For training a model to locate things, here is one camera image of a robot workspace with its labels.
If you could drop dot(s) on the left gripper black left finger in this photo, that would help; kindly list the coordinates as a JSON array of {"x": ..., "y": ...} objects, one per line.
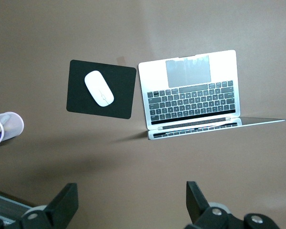
[{"x": 62, "y": 207}]

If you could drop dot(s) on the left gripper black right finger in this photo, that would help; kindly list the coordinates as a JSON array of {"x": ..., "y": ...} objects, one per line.
[{"x": 197, "y": 207}]

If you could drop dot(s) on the silver laptop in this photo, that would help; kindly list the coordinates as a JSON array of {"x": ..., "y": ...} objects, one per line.
[{"x": 190, "y": 102}]

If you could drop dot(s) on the grey metal mesh tray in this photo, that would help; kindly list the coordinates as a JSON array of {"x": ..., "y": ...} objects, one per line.
[{"x": 4, "y": 205}]

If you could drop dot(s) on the pink mesh pen cup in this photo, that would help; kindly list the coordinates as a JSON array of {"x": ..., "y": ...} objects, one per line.
[{"x": 14, "y": 124}]

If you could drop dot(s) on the white computer mouse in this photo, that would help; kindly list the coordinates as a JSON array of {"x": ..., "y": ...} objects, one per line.
[{"x": 99, "y": 88}]

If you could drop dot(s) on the black mouse pad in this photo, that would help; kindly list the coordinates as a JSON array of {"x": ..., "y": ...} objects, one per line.
[{"x": 124, "y": 95}]

